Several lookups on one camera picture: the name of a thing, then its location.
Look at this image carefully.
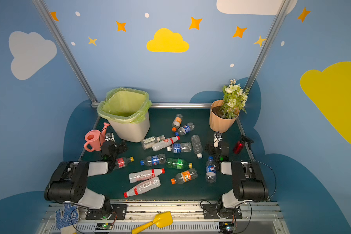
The white label clear bottle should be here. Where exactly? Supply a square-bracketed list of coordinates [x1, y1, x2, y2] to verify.
[141, 135, 165, 150]

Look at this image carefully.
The red cap white bottle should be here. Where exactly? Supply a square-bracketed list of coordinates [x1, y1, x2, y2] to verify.
[152, 136, 180, 152]

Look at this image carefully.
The red cap bottle front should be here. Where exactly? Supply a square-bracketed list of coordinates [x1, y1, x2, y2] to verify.
[124, 176, 161, 198]

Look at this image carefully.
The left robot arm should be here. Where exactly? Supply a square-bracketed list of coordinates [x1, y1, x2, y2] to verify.
[44, 140, 127, 220]

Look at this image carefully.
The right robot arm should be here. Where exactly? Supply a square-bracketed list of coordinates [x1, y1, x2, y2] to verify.
[205, 143, 269, 211]

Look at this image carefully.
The white plastic waste bin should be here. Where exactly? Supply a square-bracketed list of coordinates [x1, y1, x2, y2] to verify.
[108, 112, 150, 143]

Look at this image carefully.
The green bin liner bag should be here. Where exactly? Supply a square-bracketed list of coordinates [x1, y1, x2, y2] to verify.
[97, 87, 152, 124]

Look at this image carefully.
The red label yellow cap bottle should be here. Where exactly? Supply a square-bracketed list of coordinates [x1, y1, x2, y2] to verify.
[114, 157, 134, 170]

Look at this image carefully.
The pink watering can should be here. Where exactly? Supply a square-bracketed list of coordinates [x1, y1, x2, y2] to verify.
[84, 122, 110, 152]

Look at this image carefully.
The red spray bottle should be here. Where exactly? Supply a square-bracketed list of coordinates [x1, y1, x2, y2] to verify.
[233, 135, 254, 155]

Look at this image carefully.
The clear ribbed bottle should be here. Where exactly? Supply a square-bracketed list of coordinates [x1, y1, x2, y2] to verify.
[191, 135, 203, 159]

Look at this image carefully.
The pepsi bottle right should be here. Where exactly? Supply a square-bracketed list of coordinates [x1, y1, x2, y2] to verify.
[205, 156, 217, 183]

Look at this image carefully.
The beige ribbed flower pot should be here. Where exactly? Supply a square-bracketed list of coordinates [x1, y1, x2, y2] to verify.
[209, 99, 239, 133]

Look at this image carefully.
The blue label white cap bottle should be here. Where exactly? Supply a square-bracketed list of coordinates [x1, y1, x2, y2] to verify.
[167, 142, 192, 154]

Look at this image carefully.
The green soda bottle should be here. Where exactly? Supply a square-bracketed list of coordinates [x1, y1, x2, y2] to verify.
[166, 158, 193, 170]

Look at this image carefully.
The small blue label bottle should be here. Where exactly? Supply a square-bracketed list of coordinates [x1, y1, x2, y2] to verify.
[175, 122, 195, 136]

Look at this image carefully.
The orange cap orange label bottle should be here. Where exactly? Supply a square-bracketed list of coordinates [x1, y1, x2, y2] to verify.
[171, 168, 198, 185]

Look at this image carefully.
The pepsi bottle lying left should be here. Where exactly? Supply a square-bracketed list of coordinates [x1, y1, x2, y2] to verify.
[140, 154, 166, 167]

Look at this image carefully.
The artificial white flower plant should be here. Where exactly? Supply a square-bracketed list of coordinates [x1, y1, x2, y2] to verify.
[217, 79, 250, 120]

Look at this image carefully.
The right circuit board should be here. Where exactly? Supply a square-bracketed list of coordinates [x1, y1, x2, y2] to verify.
[218, 222, 236, 234]

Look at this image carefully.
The circuit board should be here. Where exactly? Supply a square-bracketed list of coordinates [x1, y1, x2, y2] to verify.
[218, 222, 236, 234]
[95, 223, 114, 231]

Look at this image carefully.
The left circuit board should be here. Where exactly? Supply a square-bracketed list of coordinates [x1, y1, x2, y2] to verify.
[95, 223, 114, 231]

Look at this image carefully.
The white blue work glove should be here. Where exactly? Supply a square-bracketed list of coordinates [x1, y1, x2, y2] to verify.
[55, 204, 80, 234]

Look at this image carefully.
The yellow toy shovel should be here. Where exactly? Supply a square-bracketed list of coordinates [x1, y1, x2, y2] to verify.
[131, 212, 173, 234]

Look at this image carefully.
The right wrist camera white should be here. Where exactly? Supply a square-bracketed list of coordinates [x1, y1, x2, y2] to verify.
[213, 131, 222, 148]

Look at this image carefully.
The aluminium frame rail back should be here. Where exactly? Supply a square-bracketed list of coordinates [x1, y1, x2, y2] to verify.
[91, 102, 212, 110]

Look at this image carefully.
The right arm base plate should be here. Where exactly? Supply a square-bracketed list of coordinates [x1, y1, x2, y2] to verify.
[201, 203, 242, 219]

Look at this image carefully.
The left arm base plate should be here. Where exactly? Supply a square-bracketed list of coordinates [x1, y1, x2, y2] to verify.
[85, 204, 128, 220]

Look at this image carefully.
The aluminium frame post right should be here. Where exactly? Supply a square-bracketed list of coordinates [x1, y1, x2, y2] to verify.
[244, 0, 291, 91]

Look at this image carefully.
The aluminium frame post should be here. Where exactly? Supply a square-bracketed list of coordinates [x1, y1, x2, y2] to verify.
[32, 0, 98, 103]
[244, 0, 291, 91]

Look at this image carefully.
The aluminium frame post left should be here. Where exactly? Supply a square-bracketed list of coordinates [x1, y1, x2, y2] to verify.
[32, 0, 98, 103]

